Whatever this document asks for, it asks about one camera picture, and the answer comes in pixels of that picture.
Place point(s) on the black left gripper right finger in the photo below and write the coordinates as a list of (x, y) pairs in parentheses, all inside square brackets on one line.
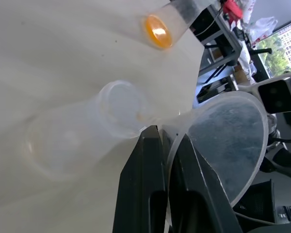
[(196, 194)]

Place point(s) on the clear plastic funnel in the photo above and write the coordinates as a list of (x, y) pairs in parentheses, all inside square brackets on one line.
[(232, 136)]

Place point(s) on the clear plastic conical bottle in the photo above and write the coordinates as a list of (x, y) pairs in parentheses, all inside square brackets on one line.
[(87, 136)]

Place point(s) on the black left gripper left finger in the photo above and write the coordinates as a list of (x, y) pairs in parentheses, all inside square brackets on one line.
[(140, 174)]

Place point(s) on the black metal frame rack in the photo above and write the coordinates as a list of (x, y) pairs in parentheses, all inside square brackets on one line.
[(223, 41)]

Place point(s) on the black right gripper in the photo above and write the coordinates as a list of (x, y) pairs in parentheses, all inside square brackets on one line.
[(285, 160)]

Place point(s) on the black mesh basket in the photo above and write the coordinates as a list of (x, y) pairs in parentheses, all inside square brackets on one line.
[(257, 201)]

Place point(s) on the clear cup with orange liquid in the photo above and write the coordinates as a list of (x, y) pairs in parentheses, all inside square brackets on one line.
[(157, 26)]

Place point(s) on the white plastic bag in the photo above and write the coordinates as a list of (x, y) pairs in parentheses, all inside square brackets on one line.
[(264, 28)]

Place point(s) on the red object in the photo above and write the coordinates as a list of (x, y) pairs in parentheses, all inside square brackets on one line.
[(232, 8)]

